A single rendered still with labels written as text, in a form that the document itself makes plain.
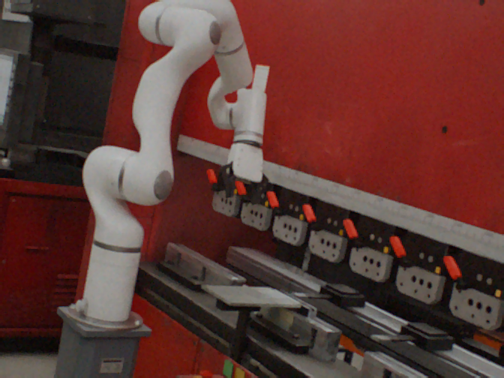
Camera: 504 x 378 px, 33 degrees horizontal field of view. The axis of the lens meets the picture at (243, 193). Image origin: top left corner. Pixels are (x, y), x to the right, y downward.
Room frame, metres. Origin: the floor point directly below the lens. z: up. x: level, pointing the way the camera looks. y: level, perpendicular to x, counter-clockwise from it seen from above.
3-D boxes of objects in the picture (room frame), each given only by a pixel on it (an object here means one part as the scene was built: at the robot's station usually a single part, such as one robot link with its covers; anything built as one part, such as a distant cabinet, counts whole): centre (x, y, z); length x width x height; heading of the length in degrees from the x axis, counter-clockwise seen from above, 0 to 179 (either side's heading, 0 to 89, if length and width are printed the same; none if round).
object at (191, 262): (3.17, 0.10, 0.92); 0.50 x 0.06 x 0.10; 34
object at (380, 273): (2.40, -0.41, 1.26); 0.15 x 0.09 x 0.17; 34
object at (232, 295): (2.63, -0.08, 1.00); 0.26 x 0.18 x 0.01; 124
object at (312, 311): (2.69, -0.23, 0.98); 0.20 x 0.03 x 0.03; 34
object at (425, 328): (2.46, -0.56, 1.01); 0.26 x 0.12 x 0.05; 124
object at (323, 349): (2.67, -0.24, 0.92); 0.39 x 0.06 x 0.10; 34
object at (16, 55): (3.41, 0.96, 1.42); 0.45 x 0.12 x 0.36; 26
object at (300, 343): (2.65, -0.18, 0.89); 0.30 x 0.05 x 0.03; 34
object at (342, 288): (2.80, -0.33, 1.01); 0.26 x 0.12 x 0.05; 124
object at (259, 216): (2.90, -0.08, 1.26); 0.15 x 0.09 x 0.17; 34
